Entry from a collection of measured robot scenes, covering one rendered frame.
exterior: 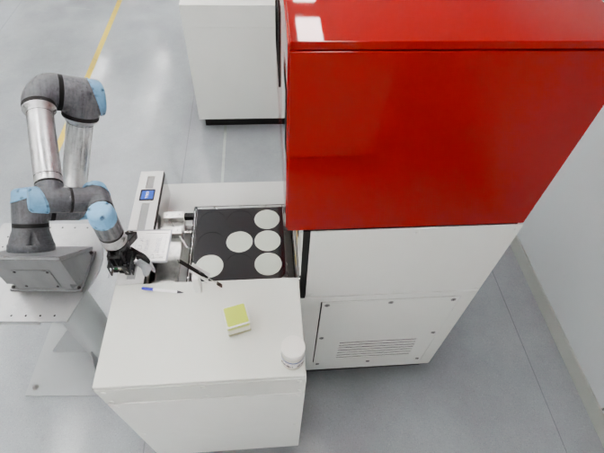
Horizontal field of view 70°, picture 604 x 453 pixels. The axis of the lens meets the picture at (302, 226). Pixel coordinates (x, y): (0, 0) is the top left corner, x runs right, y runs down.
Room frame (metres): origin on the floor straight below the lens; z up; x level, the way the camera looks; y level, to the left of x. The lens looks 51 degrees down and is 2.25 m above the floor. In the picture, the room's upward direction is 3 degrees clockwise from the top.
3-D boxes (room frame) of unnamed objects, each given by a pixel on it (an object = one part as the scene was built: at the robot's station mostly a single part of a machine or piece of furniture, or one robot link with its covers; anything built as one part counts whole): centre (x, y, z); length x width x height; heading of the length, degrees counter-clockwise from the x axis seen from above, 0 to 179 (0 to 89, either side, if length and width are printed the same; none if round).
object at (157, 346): (0.60, 0.29, 0.89); 0.62 x 0.35 x 0.14; 97
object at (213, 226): (0.99, 0.24, 0.90); 0.34 x 0.34 x 0.01; 7
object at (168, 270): (0.95, 0.50, 0.87); 0.36 x 0.08 x 0.03; 7
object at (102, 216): (0.79, 0.58, 1.24); 0.09 x 0.08 x 0.11; 31
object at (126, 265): (0.78, 0.58, 1.08); 0.09 x 0.08 x 0.12; 7
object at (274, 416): (0.90, 0.33, 0.41); 0.97 x 0.64 x 0.82; 7
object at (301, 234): (1.21, 0.04, 1.02); 0.82 x 0.03 x 0.40; 7
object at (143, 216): (1.02, 0.61, 0.89); 0.55 x 0.09 x 0.14; 7
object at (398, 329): (1.25, -0.30, 0.41); 0.82 x 0.71 x 0.82; 7
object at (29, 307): (0.87, 0.99, 0.75); 0.45 x 0.44 x 0.13; 94
